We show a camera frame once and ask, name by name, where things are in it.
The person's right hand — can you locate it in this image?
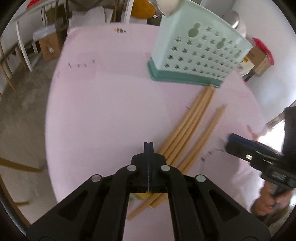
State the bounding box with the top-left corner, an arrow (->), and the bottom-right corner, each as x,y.
250,179 -> 292,216

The brown cardboard box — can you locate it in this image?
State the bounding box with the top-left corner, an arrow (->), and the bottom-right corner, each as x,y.
38,32 -> 62,61

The white sack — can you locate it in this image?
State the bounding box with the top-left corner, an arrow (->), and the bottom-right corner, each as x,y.
69,6 -> 107,32

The yellow plastic bag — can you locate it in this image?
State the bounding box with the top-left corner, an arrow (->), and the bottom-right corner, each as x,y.
131,0 -> 154,19

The small wooden chair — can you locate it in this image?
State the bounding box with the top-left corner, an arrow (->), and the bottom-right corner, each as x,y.
0,43 -> 17,93

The wooden chopstick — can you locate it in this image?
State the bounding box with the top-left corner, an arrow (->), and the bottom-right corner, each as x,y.
126,86 -> 210,220

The large cardboard box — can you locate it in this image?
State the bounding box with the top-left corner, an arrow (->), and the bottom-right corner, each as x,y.
245,45 -> 270,77

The red cloth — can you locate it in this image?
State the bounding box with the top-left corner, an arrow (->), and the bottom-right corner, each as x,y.
252,37 -> 275,66

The metal spoon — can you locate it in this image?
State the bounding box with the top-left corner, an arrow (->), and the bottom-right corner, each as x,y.
221,10 -> 248,39

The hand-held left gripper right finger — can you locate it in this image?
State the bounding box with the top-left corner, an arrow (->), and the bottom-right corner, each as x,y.
148,142 -> 271,241

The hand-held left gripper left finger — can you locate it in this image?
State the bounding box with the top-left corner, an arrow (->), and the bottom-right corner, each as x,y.
26,142 -> 149,241

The pink printed tablecloth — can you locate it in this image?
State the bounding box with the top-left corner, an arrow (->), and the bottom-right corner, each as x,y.
45,24 -> 285,241

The white long table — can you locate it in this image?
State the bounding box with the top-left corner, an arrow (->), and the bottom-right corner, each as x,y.
14,0 -> 70,72

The white yellow rice bag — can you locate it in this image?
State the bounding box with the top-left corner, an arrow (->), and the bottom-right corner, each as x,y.
235,57 -> 253,77

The dark seat wooden chair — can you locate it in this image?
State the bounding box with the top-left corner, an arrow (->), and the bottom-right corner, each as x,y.
0,156 -> 43,209

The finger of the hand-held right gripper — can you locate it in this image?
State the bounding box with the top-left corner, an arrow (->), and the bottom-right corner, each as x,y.
227,133 -> 282,156
225,141 -> 278,170

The white plastic rice spoon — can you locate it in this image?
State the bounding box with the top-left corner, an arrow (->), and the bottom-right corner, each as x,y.
155,0 -> 180,17

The white flat box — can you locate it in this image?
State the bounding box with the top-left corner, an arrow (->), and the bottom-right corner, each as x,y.
32,24 -> 57,40

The teal star-cutout utensil holder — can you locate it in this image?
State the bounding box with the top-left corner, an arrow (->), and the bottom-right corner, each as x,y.
147,0 -> 254,89

